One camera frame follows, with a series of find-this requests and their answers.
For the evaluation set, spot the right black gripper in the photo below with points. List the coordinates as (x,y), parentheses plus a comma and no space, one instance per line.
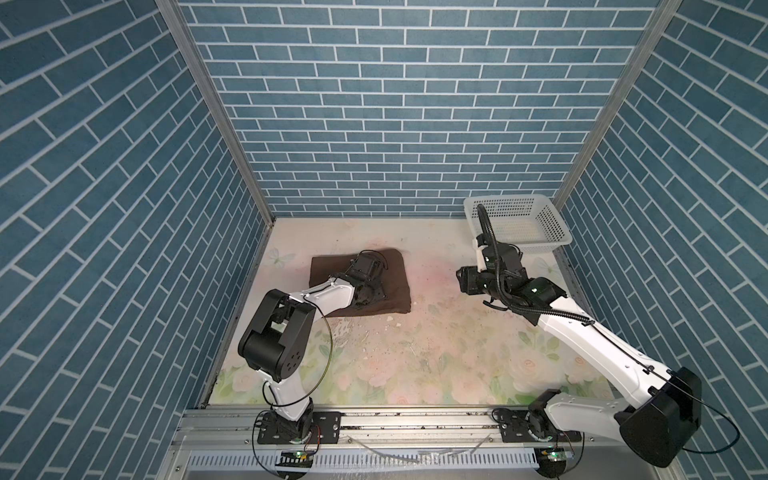
(467,279)

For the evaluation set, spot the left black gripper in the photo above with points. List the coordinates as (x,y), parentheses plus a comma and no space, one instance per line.
(380,292)

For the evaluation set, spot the brown trousers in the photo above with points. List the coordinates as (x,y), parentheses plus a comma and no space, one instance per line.
(396,289)

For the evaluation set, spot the white plastic laundry basket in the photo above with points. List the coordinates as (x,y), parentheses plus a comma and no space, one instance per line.
(529,221)

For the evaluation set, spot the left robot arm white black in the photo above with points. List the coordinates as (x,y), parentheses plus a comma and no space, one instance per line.
(275,341)

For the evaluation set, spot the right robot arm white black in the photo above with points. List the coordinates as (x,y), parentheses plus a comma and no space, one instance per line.
(659,409)

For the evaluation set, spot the white perforated vent strip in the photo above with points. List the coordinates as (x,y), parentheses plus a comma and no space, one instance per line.
(359,460)

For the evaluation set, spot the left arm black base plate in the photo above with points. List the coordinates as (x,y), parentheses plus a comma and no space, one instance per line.
(327,427)

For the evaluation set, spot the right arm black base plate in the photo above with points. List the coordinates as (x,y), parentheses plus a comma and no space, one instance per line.
(515,427)

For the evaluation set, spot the aluminium mounting rail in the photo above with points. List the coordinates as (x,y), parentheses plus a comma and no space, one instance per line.
(374,429)

